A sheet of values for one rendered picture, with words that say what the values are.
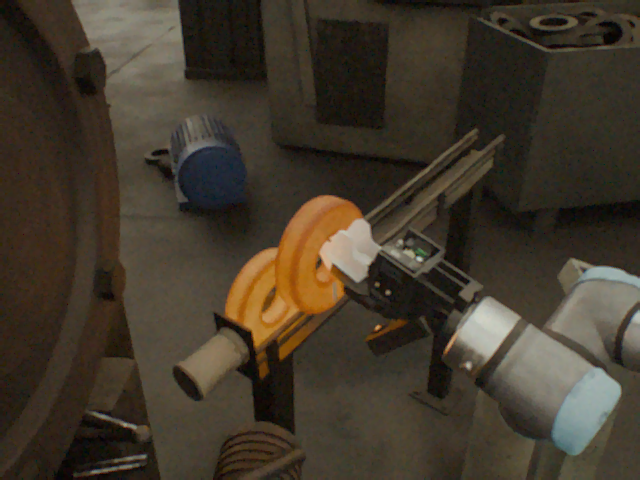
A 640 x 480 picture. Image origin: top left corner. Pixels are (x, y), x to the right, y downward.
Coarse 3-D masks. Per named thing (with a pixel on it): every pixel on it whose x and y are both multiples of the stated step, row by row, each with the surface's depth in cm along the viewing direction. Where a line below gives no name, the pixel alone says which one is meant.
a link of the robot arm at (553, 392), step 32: (512, 352) 61; (544, 352) 61; (480, 384) 64; (512, 384) 61; (544, 384) 60; (576, 384) 59; (608, 384) 60; (512, 416) 68; (544, 416) 60; (576, 416) 58; (576, 448) 59
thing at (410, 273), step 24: (408, 240) 70; (384, 264) 67; (408, 264) 66; (432, 264) 66; (384, 288) 68; (408, 288) 65; (432, 288) 66; (456, 288) 65; (480, 288) 65; (384, 312) 69; (408, 312) 70; (432, 312) 67; (456, 312) 64
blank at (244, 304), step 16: (256, 256) 85; (272, 256) 85; (240, 272) 83; (256, 272) 82; (272, 272) 84; (240, 288) 82; (256, 288) 82; (272, 288) 85; (240, 304) 82; (256, 304) 84; (272, 304) 92; (240, 320) 82; (256, 320) 85; (272, 320) 89; (256, 336) 86
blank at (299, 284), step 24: (312, 216) 71; (336, 216) 74; (360, 216) 79; (288, 240) 71; (312, 240) 71; (288, 264) 71; (312, 264) 73; (288, 288) 72; (312, 288) 74; (336, 288) 79; (312, 312) 76
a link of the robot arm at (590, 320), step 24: (576, 288) 76; (600, 288) 73; (624, 288) 72; (576, 312) 73; (600, 312) 72; (624, 312) 70; (552, 336) 73; (576, 336) 72; (600, 336) 71; (624, 336) 69; (600, 360) 71; (624, 360) 70
